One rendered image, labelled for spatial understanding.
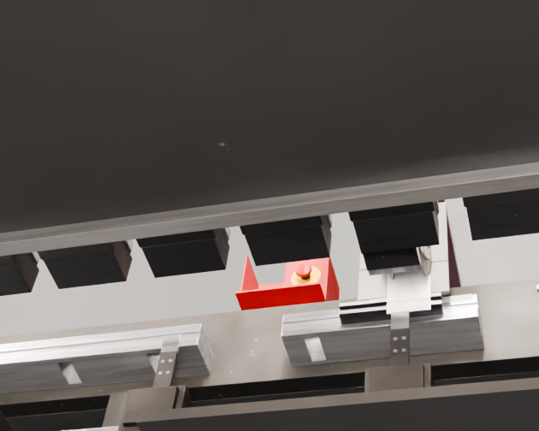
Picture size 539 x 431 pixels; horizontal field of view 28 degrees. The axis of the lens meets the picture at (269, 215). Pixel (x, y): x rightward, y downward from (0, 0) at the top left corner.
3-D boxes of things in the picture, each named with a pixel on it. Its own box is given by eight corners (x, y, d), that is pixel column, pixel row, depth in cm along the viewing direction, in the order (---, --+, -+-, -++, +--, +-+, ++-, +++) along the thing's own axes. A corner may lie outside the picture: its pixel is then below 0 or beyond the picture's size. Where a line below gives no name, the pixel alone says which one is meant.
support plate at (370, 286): (446, 205, 227) (446, 201, 227) (449, 293, 208) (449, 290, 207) (363, 215, 231) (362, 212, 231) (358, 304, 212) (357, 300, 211)
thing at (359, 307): (442, 303, 209) (441, 292, 207) (443, 314, 207) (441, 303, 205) (342, 313, 214) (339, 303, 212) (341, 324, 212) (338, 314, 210)
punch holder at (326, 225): (334, 226, 203) (315, 158, 192) (332, 257, 196) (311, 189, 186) (257, 235, 206) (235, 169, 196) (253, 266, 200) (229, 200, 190)
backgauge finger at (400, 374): (432, 315, 205) (429, 297, 202) (435, 424, 186) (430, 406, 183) (370, 321, 208) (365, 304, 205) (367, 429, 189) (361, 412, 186)
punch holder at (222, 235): (233, 239, 207) (209, 174, 197) (228, 269, 201) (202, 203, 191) (160, 248, 211) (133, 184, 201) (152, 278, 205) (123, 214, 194)
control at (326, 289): (340, 288, 264) (323, 235, 253) (336, 337, 252) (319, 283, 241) (261, 297, 269) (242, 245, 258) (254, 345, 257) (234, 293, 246)
